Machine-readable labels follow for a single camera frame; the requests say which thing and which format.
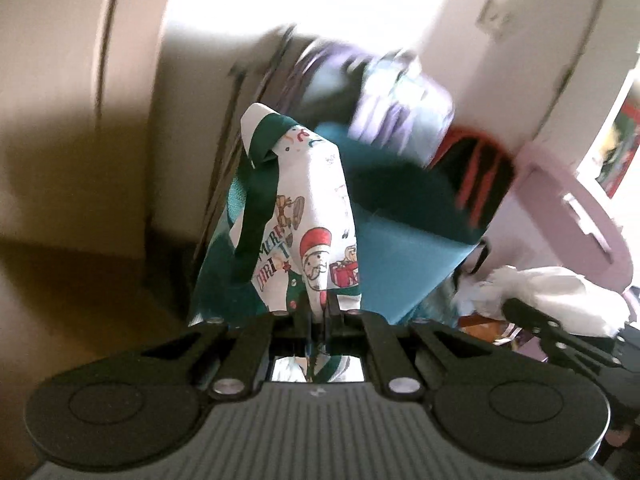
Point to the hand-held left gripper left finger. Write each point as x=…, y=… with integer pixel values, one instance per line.
x=260, y=332

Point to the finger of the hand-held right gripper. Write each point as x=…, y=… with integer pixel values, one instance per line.
x=540, y=317

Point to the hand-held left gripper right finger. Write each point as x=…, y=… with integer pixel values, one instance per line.
x=375, y=332

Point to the white fluffy cloth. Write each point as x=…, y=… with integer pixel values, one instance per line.
x=550, y=290

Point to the teal bin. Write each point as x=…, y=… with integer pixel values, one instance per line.
x=395, y=255

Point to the black red striped object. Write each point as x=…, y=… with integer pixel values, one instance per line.
x=480, y=175

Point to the purple white cloth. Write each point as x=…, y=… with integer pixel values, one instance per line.
x=400, y=105

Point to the dark metal frame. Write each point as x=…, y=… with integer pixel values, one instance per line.
x=250, y=125

